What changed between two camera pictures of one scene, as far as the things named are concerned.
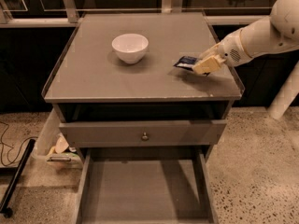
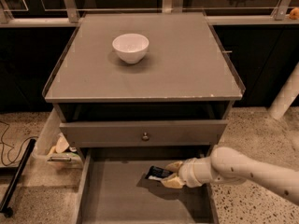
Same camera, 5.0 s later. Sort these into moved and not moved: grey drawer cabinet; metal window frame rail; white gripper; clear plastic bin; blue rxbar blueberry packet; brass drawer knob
Moved: blue rxbar blueberry packet; white gripper
Not moved: clear plastic bin; brass drawer knob; grey drawer cabinet; metal window frame rail
